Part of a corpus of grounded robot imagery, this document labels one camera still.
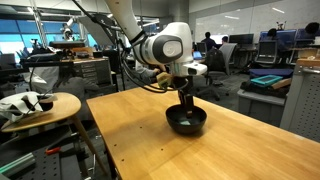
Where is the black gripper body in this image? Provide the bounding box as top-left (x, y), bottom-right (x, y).
top-left (173, 75), bottom-right (195, 98)

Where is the black bowl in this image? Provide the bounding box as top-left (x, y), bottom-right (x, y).
top-left (165, 103), bottom-right (208, 136)

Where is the wooden block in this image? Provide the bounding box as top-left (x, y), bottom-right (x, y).
top-left (271, 78), bottom-right (293, 90)

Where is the open laptop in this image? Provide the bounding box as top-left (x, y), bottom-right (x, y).
top-left (192, 49), bottom-right (205, 61)

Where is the grey office chair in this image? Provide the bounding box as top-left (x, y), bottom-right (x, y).
top-left (199, 43), bottom-right (238, 102)

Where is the person in dark shirt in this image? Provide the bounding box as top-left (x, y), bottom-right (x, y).
top-left (201, 31), bottom-right (218, 52)

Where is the grey storage bin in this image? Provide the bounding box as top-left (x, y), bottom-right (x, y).
top-left (237, 88), bottom-right (288, 128)

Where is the black foam case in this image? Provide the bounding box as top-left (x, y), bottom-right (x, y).
top-left (240, 79), bottom-right (290, 99)

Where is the black computer monitor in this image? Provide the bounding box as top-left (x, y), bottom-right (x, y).
top-left (229, 33), bottom-right (255, 46)

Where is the teal tray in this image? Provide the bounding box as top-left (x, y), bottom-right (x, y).
top-left (250, 74), bottom-right (284, 88)

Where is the dark blue cushion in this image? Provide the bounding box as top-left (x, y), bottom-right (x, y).
top-left (249, 68), bottom-right (295, 80)

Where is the grey drawer cabinet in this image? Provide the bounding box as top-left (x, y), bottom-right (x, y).
top-left (71, 58), bottom-right (113, 87)

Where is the monitor with blue screen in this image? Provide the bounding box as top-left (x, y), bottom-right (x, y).
top-left (259, 29), bottom-right (298, 44)

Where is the grey pegboard cabinet side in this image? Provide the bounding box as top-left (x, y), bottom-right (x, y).
top-left (279, 58), bottom-right (320, 144)

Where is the round wooden side table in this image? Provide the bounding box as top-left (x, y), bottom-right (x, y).
top-left (0, 92), bottom-right (111, 178)

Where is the wooden cabinet counter top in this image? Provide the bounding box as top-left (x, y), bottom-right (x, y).
top-left (295, 58), bottom-right (320, 68)

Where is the black perforated breadboard table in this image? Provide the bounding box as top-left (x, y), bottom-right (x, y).
top-left (0, 143), bottom-right (83, 180)

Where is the white cloth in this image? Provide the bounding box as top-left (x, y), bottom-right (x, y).
top-left (0, 91), bottom-right (55, 123)

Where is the aluminium bar teal edge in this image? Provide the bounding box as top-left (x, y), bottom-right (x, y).
top-left (0, 152), bottom-right (36, 178)

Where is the black clamp orange handle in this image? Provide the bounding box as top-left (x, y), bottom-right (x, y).
top-left (44, 146), bottom-right (63, 156)

